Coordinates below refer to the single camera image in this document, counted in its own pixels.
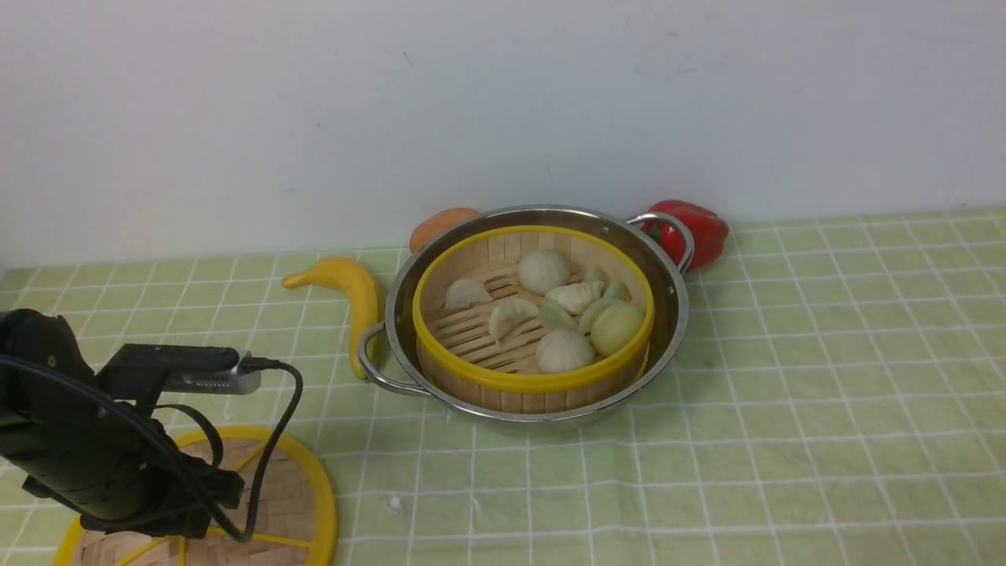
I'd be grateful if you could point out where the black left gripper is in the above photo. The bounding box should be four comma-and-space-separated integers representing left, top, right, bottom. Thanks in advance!
1, 386, 211, 538

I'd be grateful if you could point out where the woven bamboo steamer lid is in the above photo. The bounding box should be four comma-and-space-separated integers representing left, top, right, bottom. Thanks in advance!
54, 435, 338, 565

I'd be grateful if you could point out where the bamboo steamer basket yellow rim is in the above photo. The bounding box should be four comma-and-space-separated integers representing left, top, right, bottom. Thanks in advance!
412, 226, 656, 414

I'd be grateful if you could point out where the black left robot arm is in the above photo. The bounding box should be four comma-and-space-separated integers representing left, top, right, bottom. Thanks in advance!
2, 309, 245, 538

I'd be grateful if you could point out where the stainless steel pot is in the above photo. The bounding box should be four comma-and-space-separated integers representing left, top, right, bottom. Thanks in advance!
357, 207, 694, 428

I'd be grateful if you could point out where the yellow toy banana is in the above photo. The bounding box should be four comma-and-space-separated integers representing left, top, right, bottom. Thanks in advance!
281, 255, 382, 380

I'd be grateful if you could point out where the white dumpling upper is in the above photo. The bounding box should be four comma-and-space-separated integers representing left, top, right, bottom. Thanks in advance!
443, 278, 494, 311

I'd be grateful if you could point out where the white dumpling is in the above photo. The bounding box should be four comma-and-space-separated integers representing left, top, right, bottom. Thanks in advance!
443, 278, 494, 311
488, 296, 539, 344
544, 280, 606, 316

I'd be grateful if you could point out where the orange toy vegetable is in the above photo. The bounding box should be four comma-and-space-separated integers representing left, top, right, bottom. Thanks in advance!
409, 207, 479, 253

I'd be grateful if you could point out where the white dumpling left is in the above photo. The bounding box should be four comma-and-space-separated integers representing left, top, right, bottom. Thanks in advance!
488, 296, 539, 344

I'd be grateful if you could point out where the round white bun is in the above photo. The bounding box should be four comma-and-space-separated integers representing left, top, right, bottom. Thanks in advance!
517, 248, 571, 295
535, 330, 594, 373

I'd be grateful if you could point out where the green dumpling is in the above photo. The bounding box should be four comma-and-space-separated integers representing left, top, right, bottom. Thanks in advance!
538, 300, 578, 331

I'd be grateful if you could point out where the white dumpling lower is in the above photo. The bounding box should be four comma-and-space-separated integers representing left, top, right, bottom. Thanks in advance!
544, 280, 606, 316

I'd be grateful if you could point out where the yellow green round bun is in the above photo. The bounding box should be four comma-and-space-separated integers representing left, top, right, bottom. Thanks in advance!
589, 301, 644, 357

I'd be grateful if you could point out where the red toy bell pepper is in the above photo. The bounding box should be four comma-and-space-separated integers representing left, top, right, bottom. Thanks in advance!
642, 200, 729, 273

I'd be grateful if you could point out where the green checkered tablecloth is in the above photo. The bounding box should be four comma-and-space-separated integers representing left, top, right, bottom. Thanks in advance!
2, 208, 1005, 565

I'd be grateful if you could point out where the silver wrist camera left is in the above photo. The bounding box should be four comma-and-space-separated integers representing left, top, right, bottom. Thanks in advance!
97, 344, 262, 416

